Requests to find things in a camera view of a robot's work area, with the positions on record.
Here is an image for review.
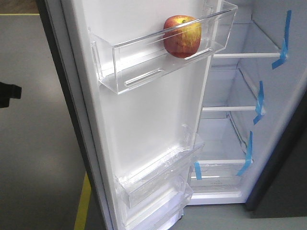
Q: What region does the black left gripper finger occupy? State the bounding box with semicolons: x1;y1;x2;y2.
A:
0;82;22;108

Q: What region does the clear crisper drawer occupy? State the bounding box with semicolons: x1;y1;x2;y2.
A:
190;160;245;187

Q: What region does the upper clear door bin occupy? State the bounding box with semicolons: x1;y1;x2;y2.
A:
90;0;238;94

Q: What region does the top blue tape strip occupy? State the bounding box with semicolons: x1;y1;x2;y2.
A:
272;10;292;69

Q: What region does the middle clear door bin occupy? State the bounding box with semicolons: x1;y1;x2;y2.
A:
116;124;204;208

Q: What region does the middle blue tape strip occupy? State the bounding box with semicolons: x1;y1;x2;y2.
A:
253;81;264;125

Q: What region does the lower left blue tape strip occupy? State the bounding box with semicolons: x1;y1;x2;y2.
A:
194;161;202;180

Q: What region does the fridge body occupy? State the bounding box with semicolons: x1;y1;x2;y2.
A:
190;0;307;208

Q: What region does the lower clear door bin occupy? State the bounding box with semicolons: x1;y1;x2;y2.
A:
119;175;193;230

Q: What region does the clear door bin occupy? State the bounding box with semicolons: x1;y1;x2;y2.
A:
119;175;193;230
90;0;238;94
116;124;204;208

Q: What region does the lower right blue tape strip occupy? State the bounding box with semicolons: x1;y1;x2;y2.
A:
236;131;253;176

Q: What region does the blue tape strip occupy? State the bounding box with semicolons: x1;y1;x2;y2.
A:
236;131;253;176
272;10;292;69
253;81;264;125
194;161;202;180

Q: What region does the fridge door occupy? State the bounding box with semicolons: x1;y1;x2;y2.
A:
35;0;238;230

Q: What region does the red yellow apple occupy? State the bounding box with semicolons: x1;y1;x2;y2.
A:
163;15;202;58

